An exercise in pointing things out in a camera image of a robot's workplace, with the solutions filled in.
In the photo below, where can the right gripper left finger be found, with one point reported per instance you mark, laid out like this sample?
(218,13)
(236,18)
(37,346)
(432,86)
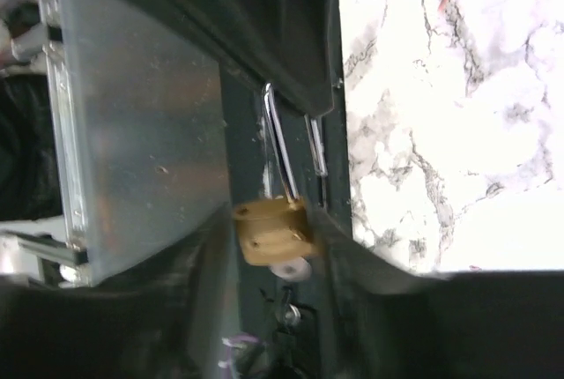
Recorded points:
(162,318)

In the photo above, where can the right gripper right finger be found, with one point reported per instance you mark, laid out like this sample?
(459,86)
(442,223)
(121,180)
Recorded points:
(289,43)

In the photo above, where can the small brass padlock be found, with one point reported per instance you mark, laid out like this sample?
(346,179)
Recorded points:
(275,230)

